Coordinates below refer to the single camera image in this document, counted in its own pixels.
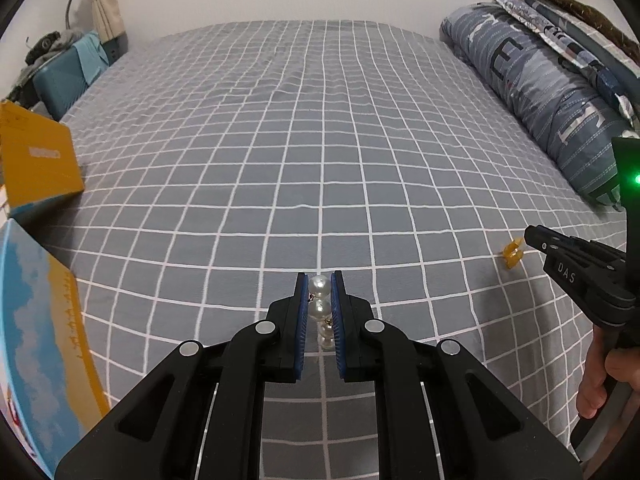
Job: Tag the brown blanket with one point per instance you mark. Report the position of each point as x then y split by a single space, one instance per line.
598 21

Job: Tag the person right hand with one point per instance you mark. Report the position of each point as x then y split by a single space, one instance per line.
620 364

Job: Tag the beige left curtain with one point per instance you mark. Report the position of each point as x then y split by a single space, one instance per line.
107 19

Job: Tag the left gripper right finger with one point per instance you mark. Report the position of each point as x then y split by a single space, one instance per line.
440 413

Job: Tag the blue yellow cardboard box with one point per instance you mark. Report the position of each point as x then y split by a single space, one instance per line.
51 393

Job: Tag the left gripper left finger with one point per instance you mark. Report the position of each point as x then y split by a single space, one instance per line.
198 413

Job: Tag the white pearl strand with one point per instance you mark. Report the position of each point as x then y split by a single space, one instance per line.
319 309

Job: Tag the grey checked bed sheet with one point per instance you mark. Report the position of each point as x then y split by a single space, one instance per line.
221 163

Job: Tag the grey patterned pillow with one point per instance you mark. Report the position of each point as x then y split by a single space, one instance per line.
607 68

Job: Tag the folded blue grey duvet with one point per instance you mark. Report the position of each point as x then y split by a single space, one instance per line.
562 112

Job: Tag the teal suitcase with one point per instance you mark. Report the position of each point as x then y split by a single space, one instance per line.
62 80

